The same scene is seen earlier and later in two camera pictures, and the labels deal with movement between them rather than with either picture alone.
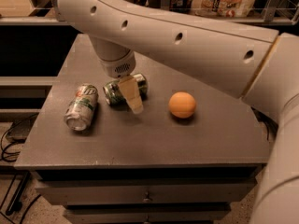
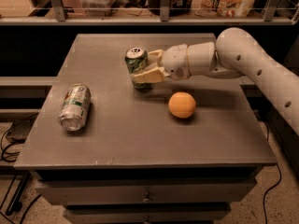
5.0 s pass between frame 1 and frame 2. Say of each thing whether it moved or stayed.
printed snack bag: stayed
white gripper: moved
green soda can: moved
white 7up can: moved
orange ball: stayed
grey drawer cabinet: stayed
